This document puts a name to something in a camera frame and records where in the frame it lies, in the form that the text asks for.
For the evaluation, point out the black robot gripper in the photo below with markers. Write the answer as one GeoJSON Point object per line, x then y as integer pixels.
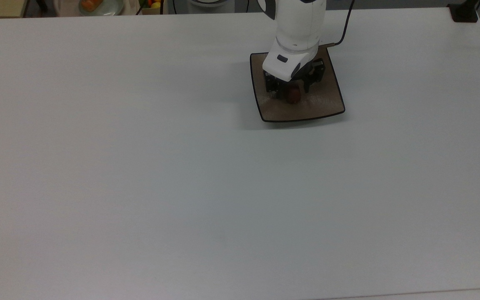
{"type": "Point", "coordinates": [316, 71]}

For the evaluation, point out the small dark red date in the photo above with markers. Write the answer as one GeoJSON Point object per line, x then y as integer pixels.
{"type": "Point", "coordinates": [294, 95]}

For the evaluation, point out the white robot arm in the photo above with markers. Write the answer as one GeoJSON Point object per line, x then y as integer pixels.
{"type": "Point", "coordinates": [296, 29]}

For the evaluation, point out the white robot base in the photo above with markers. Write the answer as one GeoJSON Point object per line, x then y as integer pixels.
{"type": "Point", "coordinates": [211, 4]}

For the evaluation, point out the square brown ceramic plate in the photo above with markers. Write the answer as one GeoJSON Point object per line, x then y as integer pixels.
{"type": "Point", "coordinates": [323, 104]}

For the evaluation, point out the round plate with orange food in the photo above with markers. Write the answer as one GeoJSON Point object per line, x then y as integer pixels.
{"type": "Point", "coordinates": [98, 6]}

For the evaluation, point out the box of colourful fruit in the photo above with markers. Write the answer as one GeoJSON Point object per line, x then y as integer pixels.
{"type": "Point", "coordinates": [153, 6]}

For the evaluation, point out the black table clamp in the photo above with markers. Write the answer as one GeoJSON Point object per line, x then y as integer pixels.
{"type": "Point", "coordinates": [464, 12]}

